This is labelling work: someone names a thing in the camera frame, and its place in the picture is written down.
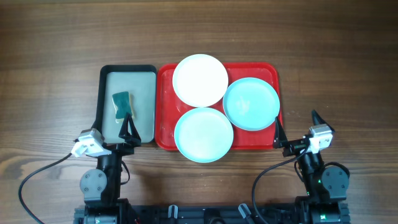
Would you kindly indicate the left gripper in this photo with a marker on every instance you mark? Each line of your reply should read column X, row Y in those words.
column 115, row 147

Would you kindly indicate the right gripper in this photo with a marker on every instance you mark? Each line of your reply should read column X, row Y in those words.
column 298, row 146

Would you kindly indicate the green yellow sponge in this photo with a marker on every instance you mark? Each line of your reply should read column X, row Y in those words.
column 122, row 102

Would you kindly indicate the light blue front plate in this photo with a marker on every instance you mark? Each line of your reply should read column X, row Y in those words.
column 203, row 135

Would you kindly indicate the white round plate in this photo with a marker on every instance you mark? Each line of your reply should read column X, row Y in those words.
column 200, row 80

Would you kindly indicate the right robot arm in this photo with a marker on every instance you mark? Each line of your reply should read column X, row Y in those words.
column 326, row 183

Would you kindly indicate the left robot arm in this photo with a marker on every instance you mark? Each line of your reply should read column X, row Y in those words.
column 101, row 186

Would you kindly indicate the black water basin tray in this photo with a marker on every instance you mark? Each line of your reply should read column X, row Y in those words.
column 140, row 82

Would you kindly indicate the red plastic tray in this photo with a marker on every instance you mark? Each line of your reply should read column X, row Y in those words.
column 169, row 108

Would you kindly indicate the teal plate on right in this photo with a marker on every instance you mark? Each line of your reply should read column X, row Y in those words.
column 251, row 104

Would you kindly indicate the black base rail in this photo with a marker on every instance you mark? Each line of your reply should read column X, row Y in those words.
column 273, row 213

